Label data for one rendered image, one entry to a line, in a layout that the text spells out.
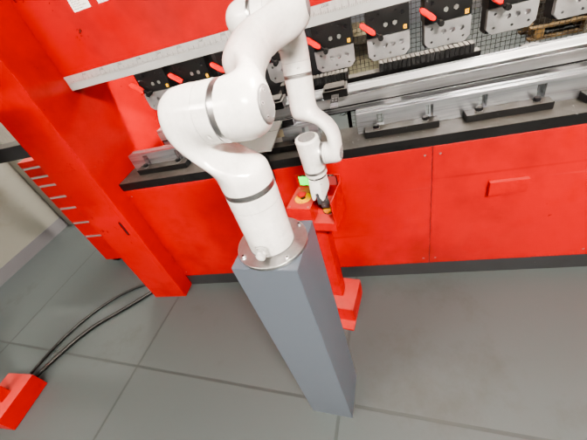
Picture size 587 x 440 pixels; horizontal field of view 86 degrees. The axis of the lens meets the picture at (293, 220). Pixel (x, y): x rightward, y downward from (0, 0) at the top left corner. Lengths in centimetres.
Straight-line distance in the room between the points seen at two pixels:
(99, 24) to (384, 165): 131
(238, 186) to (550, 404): 149
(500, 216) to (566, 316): 54
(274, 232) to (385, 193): 90
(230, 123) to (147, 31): 104
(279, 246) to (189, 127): 34
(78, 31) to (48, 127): 43
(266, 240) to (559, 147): 124
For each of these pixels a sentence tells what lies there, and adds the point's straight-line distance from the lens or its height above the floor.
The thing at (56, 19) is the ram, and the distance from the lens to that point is 179.
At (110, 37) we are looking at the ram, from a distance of 167.
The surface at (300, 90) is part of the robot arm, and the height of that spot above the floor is 123.
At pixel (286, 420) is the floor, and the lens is 168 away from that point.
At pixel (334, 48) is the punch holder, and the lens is 137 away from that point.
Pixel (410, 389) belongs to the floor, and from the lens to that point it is 166.
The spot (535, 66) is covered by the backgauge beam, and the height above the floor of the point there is 93.
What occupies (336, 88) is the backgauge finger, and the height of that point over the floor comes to 103.
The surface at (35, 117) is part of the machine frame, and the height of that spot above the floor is 131.
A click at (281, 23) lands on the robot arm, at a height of 144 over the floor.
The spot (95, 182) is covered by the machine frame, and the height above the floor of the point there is 96.
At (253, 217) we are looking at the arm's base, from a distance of 70.
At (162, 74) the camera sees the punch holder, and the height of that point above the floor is 131.
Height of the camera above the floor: 155
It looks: 39 degrees down
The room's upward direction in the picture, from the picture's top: 19 degrees counter-clockwise
